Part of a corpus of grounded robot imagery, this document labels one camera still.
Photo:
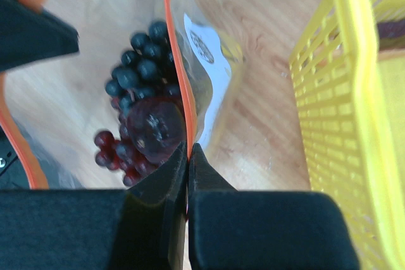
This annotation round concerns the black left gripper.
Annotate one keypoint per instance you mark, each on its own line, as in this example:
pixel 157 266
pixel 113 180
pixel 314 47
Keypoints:
pixel 139 228

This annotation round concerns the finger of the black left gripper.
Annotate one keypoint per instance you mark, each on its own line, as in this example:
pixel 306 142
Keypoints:
pixel 28 35

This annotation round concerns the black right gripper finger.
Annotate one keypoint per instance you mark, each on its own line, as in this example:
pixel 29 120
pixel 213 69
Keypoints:
pixel 231 229

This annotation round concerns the dark blue grape bunch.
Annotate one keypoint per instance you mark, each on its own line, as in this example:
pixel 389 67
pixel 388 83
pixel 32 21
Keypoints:
pixel 147 69

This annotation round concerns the clear zip bag orange zipper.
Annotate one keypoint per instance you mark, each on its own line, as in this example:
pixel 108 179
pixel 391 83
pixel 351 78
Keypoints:
pixel 61 102

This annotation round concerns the dark purple grape bunch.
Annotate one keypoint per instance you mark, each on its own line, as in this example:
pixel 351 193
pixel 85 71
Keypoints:
pixel 120 154

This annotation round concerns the yellow plastic basket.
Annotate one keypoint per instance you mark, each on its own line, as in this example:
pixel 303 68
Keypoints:
pixel 350 102

